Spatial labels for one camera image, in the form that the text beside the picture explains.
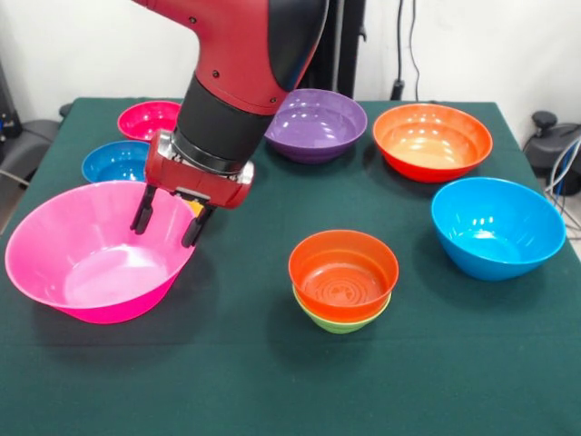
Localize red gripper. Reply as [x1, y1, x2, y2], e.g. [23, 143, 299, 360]
[129, 129, 256, 249]

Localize large pink bowl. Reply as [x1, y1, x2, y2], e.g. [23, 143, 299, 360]
[4, 180, 197, 325]

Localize small orange bowl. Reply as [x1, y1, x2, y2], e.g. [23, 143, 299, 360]
[288, 229, 400, 323]

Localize small green bowl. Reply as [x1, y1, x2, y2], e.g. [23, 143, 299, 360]
[292, 286, 392, 335]

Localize large orange bowl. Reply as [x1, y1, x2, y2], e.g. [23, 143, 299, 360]
[372, 103, 494, 184]

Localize small dark blue bowl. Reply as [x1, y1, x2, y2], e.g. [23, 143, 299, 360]
[81, 140, 153, 183]

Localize small crimson bowl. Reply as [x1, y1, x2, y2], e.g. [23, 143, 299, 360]
[117, 100, 182, 142]

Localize dark green tablecloth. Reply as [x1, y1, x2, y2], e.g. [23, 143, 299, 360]
[0, 96, 581, 436]

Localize purple bowl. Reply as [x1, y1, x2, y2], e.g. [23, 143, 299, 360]
[264, 88, 369, 165]

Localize light blue bowl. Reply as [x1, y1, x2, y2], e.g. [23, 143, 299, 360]
[430, 176, 567, 282]

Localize black hanging cable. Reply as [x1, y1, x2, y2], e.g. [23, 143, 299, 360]
[409, 0, 423, 99]
[389, 0, 407, 102]

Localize floor cable bundle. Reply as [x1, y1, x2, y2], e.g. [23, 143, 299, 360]
[543, 135, 581, 219]

